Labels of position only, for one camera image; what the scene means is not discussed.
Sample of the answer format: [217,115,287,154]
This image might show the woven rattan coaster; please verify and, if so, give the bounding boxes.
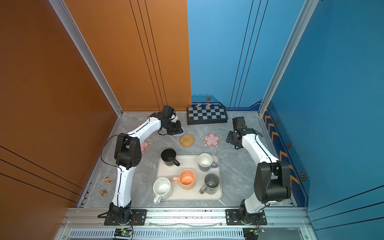
[179,134,195,148]

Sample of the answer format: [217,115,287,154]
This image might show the pink flower coaster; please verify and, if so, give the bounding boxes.
[201,131,223,149]
[141,141,152,155]

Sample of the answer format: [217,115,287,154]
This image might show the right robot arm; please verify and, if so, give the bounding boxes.
[226,131,292,225]

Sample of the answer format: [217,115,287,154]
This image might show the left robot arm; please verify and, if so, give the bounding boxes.
[105,106,183,225]

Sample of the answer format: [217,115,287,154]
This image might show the black mug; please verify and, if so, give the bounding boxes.
[161,149,180,167]

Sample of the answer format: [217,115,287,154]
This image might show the folded checkerboard box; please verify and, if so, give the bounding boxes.
[187,105,228,125]

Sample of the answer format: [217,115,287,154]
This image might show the lavender mug white inside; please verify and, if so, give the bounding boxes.
[198,154,219,172]

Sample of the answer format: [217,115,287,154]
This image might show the grey green mug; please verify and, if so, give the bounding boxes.
[199,174,220,195]

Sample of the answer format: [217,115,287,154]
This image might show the cream serving tray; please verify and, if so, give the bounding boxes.
[156,155,223,201]

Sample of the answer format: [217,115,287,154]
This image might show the orange pink mug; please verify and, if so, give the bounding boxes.
[173,169,196,190]

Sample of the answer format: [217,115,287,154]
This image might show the small brass bell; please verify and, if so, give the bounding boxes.
[100,190,108,197]

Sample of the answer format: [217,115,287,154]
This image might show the right small circuit board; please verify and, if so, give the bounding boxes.
[243,228,265,240]

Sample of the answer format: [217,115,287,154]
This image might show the green circuit board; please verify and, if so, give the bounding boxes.
[113,228,134,240]

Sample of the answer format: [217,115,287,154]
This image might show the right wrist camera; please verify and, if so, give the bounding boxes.
[233,117,247,131]

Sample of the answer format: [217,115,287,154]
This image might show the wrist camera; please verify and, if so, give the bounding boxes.
[162,105,175,120]
[233,117,247,131]

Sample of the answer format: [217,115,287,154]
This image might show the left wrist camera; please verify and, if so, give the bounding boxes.
[162,105,175,120]

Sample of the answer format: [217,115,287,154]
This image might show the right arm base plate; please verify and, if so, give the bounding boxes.
[225,209,268,226]

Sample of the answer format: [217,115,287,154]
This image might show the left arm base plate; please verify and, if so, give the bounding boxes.
[104,209,147,226]

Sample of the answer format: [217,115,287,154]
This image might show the aluminium front rail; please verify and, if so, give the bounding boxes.
[60,207,312,228]

